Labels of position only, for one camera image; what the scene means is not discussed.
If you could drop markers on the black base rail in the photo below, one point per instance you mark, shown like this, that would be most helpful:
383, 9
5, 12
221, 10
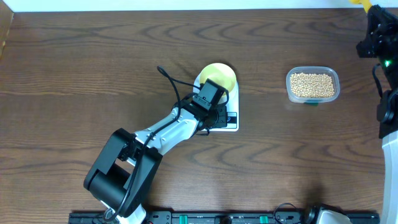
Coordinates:
285, 213

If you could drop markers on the yellow measuring scoop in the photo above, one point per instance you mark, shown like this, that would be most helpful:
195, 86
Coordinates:
362, 3

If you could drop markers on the soybeans pile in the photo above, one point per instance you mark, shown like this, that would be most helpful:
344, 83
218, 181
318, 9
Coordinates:
312, 85

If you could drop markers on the white digital kitchen scale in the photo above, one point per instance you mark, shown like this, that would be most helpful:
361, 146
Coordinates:
232, 108

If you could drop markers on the yellow plastic bowl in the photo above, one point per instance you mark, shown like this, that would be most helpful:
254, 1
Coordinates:
222, 75

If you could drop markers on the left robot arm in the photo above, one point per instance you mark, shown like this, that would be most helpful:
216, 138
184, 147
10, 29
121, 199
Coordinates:
122, 173

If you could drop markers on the clear plastic container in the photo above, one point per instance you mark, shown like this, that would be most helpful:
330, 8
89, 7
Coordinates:
318, 70

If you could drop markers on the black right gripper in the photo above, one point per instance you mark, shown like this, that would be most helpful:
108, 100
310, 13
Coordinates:
377, 34

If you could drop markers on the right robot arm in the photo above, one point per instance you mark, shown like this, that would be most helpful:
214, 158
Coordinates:
385, 76

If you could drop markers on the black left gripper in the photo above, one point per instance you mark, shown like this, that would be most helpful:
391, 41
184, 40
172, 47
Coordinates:
221, 122

